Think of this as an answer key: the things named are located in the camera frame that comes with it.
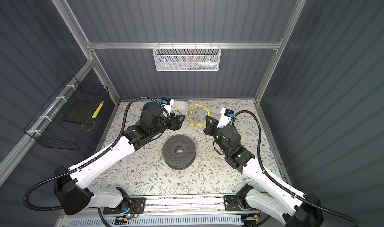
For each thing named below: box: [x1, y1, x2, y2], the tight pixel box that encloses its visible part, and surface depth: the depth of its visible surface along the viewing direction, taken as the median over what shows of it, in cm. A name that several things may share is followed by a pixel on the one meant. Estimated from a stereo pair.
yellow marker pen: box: [92, 100, 104, 119], surface depth 80 cm
